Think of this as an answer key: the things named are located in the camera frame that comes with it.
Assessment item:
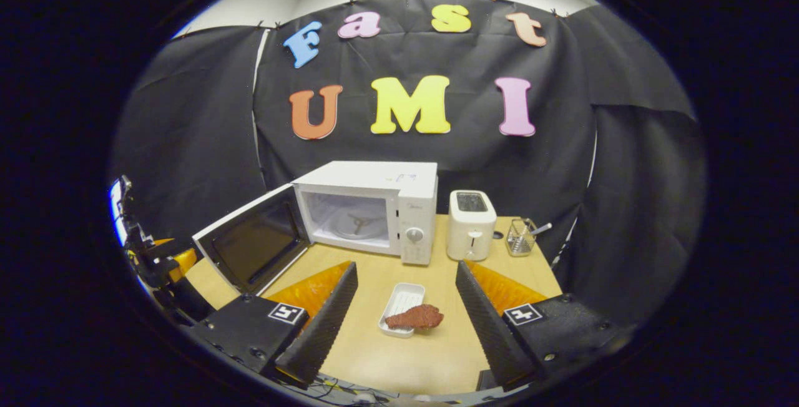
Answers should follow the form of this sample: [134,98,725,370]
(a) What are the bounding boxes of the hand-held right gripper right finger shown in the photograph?
[455,260,637,393]

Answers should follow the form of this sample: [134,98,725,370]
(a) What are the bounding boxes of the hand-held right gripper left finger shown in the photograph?
[187,261,360,389]

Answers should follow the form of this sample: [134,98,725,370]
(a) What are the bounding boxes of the reddish brown meat piece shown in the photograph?
[385,304,445,331]

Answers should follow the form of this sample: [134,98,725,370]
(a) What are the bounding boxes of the white microwave oven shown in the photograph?
[192,160,439,295]

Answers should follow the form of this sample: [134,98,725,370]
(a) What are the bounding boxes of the small white rectangular tray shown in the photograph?
[378,282,426,339]

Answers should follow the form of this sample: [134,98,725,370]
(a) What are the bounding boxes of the white toaster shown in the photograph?
[446,190,498,262]

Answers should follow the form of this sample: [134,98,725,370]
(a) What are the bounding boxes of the black backdrop cloth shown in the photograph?
[109,0,707,326]

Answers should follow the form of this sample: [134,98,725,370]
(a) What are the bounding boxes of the cable bundle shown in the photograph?
[275,375,400,405]

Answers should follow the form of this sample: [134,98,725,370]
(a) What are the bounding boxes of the wire utensil holder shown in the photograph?
[506,218,537,257]

